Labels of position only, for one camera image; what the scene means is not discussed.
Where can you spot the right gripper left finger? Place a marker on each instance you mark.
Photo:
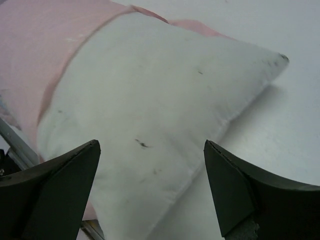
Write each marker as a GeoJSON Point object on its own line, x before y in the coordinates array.
{"type": "Point", "coordinates": [45, 195]}

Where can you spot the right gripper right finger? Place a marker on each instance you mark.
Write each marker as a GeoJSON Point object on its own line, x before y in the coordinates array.
{"type": "Point", "coordinates": [254, 204]}

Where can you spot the white pillow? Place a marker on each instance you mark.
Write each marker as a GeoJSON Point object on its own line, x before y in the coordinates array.
{"type": "Point", "coordinates": [152, 94]}

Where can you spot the pink and purple Frozen pillowcase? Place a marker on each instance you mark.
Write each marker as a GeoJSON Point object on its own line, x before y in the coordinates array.
{"type": "Point", "coordinates": [39, 39]}

